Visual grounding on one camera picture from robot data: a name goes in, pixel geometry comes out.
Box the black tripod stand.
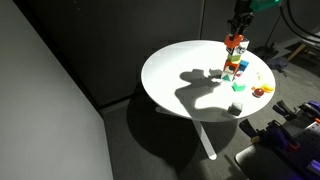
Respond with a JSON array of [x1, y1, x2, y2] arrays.
[[254, 13, 281, 58]]

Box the orange plastic block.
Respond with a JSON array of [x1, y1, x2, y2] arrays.
[[223, 33, 244, 49]]

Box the dark fabric bag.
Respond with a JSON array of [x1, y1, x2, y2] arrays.
[[264, 56, 289, 76]]

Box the perforated metal plate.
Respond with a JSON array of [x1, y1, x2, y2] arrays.
[[293, 121, 320, 161]]

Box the yellow toy lemon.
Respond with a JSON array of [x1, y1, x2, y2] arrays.
[[261, 83, 276, 94]]

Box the black cable bundle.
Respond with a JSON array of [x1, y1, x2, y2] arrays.
[[279, 0, 320, 43]]

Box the purple spring clamp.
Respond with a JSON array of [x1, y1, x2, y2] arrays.
[[308, 158, 320, 178], [261, 120, 301, 153], [299, 100, 320, 123]]

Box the wooden furniture frame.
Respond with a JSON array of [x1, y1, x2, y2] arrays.
[[286, 31, 320, 63]]

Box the green plush cube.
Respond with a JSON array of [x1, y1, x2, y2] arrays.
[[227, 53, 242, 64]]

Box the orange plush cube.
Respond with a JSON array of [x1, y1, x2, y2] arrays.
[[223, 59, 240, 76]]

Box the dark red toy plum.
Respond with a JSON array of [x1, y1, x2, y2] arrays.
[[252, 87, 265, 99]]

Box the plush cube with teal triangle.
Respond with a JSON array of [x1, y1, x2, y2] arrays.
[[220, 69, 236, 83]]

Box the black spring clamp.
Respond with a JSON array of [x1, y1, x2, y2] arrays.
[[272, 99, 298, 122], [239, 118, 264, 144]]

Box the grey plastic block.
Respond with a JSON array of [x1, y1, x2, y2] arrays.
[[228, 102, 244, 117]]

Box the blue cube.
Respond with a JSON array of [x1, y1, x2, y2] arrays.
[[238, 59, 250, 72]]

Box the green plastic block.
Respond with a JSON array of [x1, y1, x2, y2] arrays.
[[232, 81, 247, 93]]

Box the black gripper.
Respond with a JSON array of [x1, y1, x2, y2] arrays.
[[227, 9, 255, 37]]

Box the black cart top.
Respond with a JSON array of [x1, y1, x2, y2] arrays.
[[234, 143, 320, 180]]

